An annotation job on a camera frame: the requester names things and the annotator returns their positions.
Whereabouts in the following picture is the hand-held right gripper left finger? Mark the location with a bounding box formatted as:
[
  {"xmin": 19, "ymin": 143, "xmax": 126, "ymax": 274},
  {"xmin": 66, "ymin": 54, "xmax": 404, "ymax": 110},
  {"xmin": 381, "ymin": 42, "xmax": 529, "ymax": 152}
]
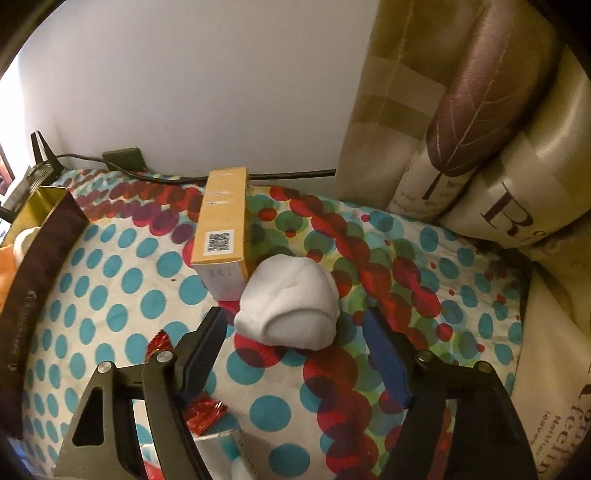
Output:
[{"xmin": 53, "ymin": 307, "xmax": 229, "ymax": 480}]

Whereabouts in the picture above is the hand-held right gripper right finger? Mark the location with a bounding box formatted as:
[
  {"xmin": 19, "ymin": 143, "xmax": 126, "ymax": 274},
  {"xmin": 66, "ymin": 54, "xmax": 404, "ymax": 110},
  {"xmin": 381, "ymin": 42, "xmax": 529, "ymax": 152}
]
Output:
[{"xmin": 362, "ymin": 307, "xmax": 541, "ymax": 480}]

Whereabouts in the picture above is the red candy wrapper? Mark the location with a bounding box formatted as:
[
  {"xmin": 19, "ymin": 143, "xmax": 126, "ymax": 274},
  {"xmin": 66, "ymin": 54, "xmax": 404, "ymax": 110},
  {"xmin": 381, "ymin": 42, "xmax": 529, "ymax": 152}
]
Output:
[{"xmin": 145, "ymin": 332, "xmax": 229, "ymax": 437}]

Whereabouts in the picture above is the large white sock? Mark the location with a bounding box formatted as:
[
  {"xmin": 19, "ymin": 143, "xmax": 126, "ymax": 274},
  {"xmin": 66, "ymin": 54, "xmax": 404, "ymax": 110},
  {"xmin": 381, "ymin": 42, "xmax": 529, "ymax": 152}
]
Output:
[{"xmin": 234, "ymin": 256, "xmax": 341, "ymax": 350}]

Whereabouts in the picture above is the yellow medicine box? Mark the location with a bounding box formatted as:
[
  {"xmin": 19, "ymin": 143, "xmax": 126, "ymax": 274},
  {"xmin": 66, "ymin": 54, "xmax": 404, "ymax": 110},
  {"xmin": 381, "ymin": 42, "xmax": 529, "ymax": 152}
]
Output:
[{"xmin": 190, "ymin": 167, "xmax": 252, "ymax": 300}]

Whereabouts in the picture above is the gold tin tray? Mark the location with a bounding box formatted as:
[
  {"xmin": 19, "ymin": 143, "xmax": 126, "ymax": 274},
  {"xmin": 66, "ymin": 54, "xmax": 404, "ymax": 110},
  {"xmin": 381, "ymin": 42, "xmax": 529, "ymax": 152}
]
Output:
[{"xmin": 0, "ymin": 185, "xmax": 89, "ymax": 439}]

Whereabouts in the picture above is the orange plastic toy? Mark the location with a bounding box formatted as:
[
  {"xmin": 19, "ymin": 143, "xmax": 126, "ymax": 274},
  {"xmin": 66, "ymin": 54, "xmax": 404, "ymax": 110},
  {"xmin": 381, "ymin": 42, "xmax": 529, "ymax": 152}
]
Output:
[{"xmin": 0, "ymin": 244, "xmax": 21, "ymax": 310}]

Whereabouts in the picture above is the polka dot tablecloth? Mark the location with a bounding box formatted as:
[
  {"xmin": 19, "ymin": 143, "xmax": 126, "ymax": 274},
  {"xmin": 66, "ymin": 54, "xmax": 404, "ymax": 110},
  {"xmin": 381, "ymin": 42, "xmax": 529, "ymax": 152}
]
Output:
[{"xmin": 9, "ymin": 168, "xmax": 527, "ymax": 480}]

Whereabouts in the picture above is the black router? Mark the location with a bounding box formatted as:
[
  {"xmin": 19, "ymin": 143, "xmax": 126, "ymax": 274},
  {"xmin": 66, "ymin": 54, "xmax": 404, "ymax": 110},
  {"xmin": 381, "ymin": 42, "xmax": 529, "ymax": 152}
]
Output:
[{"xmin": 0, "ymin": 131, "xmax": 61, "ymax": 222}]

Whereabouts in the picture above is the beige patterned curtain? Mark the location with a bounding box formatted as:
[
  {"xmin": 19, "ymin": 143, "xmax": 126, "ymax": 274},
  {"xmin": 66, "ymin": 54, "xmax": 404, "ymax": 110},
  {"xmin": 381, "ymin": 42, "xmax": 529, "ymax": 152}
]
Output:
[{"xmin": 335, "ymin": 0, "xmax": 591, "ymax": 480}]

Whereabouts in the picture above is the black power cable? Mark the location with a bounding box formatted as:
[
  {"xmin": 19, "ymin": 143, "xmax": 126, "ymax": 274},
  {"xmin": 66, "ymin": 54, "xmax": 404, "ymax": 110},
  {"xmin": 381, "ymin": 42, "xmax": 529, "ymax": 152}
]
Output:
[{"xmin": 55, "ymin": 153, "xmax": 337, "ymax": 183}]

